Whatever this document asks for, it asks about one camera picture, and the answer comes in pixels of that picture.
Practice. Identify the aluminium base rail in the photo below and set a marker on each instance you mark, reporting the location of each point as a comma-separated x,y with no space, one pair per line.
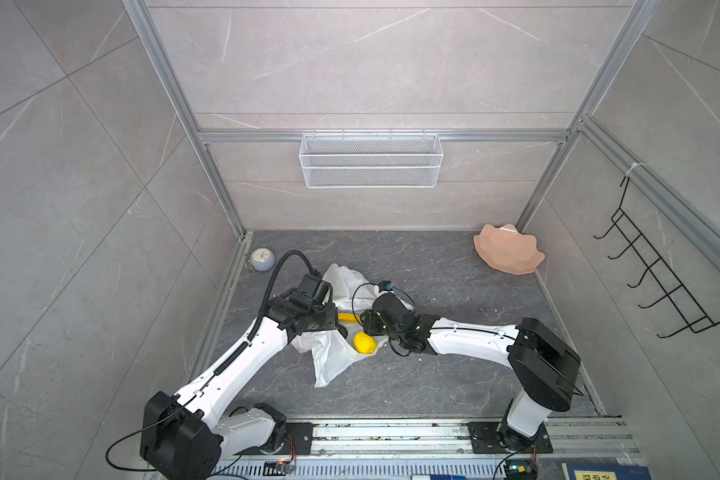
430,438

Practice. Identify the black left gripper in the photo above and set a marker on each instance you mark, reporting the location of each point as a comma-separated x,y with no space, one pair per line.
332,319

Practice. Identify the white wire mesh basket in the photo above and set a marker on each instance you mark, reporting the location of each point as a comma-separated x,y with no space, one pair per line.
392,160

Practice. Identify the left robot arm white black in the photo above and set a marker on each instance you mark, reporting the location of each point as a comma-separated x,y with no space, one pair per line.
186,434

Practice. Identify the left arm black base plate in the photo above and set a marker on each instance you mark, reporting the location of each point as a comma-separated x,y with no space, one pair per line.
290,438

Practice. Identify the black wire hook rack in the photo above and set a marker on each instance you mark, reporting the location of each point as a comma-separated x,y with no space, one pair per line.
694,318

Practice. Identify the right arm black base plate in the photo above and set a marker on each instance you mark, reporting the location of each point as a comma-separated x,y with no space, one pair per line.
495,438

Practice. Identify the white zip tie upper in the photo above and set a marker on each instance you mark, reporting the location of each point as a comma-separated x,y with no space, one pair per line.
632,167

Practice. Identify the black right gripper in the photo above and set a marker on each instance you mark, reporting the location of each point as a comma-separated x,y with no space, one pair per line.
369,323

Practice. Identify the pink shell-shaped bowl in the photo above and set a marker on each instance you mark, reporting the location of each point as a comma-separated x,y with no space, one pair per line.
507,250

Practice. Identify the yellow fake banana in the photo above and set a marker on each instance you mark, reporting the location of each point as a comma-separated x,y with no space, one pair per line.
349,318

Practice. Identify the small grey-white round pot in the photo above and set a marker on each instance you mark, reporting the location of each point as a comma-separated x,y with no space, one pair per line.
261,260

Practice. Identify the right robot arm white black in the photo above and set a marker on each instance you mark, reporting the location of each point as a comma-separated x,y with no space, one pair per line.
546,367

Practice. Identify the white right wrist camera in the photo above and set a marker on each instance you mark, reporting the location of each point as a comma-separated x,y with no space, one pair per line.
385,286

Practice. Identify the white slotted cable duct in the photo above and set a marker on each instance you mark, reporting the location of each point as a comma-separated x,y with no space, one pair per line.
370,469

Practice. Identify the blue yellow label box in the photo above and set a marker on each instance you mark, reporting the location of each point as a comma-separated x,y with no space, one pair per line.
572,471

